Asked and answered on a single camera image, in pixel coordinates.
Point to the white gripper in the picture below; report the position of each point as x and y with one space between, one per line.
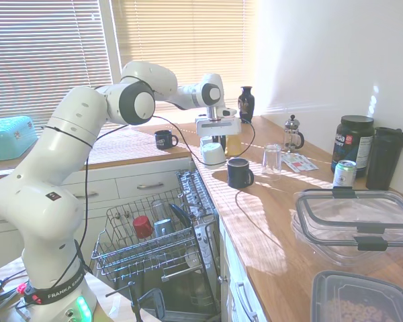
218 127

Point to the large white mug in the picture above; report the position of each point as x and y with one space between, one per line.
212 156

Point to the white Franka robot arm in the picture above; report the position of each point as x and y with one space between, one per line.
70 127

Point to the yellow mug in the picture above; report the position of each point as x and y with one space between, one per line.
234 146

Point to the plain dark blue mug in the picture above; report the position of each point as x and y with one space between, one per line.
238 174

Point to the dark blue printed mug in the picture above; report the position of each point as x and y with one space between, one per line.
163 140

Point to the dishwasher rack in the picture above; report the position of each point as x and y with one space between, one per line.
206 234

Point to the pale blue striped mug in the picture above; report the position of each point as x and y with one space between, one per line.
163 228

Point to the red mug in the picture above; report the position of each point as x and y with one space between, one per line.
142 228

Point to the dark blue decorated vase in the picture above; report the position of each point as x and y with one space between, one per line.
246 104

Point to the grey cutlery tray rack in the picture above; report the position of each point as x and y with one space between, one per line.
194 188

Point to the clear glass tumbler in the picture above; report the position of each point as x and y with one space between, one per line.
272 161

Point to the glass French press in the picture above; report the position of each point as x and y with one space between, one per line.
292 137

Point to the paper leaflets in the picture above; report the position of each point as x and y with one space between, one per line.
299 162

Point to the clear drinking glass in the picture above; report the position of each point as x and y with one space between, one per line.
158 208

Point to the beige slatted window blind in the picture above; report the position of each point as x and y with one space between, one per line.
188 33
37 50

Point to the white green drink can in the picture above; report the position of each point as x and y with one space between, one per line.
344 174

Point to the black protein powder jar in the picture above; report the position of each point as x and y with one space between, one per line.
352 144

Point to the round silver cabinet knob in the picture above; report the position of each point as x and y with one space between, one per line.
222 279

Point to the clear container with clip lid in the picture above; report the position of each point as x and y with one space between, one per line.
356 208

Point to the clear plastic container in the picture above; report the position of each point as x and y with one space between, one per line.
322 255

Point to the black shaker bottle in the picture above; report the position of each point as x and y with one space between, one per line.
384 161

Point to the teal plastic basket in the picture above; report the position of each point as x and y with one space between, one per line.
10 137

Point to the grey lidded food container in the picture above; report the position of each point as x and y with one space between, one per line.
356 302

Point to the red connector clip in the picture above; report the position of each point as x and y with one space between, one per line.
21 289

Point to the black camera stand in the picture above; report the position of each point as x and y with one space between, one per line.
133 302

